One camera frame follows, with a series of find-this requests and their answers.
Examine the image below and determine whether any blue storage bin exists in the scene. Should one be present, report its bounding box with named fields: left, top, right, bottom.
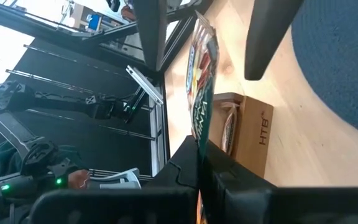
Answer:
left=87, top=13, right=103, bottom=32

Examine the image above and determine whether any vanilla tea packet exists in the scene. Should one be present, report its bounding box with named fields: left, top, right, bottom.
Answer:
left=221, top=102, right=239, bottom=156
left=184, top=10, right=220, bottom=159

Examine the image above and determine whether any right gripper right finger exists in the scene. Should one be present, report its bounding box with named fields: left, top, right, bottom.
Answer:
left=201, top=141, right=276, bottom=224

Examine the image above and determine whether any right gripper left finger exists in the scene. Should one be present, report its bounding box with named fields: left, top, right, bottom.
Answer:
left=143, top=135, right=199, bottom=224

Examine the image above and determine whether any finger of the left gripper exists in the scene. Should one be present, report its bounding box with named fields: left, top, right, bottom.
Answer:
left=133, top=0, right=169, bottom=73
left=244, top=0, right=304, bottom=81

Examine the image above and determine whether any brown cardboard box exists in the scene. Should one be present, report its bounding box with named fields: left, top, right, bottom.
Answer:
left=72, top=3, right=88, bottom=29

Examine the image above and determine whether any person's hand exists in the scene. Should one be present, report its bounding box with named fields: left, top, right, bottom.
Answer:
left=68, top=169, right=90, bottom=190

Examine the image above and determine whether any wooden tea organiser box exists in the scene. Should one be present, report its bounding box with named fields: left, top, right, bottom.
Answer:
left=209, top=91, right=275, bottom=179

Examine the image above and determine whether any silver aluminium rail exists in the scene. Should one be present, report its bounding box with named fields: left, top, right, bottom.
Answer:
left=125, top=64, right=167, bottom=175

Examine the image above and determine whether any round dark blue woven placemat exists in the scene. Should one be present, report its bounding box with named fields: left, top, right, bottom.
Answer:
left=290, top=0, right=358, bottom=141

